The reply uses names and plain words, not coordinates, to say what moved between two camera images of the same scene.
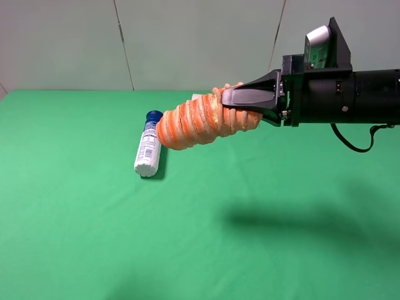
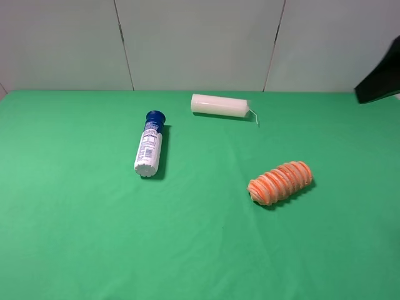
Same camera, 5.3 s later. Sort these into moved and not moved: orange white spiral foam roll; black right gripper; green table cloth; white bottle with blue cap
Moved: black right gripper; orange white spiral foam roll
Not moved: green table cloth; white bottle with blue cap
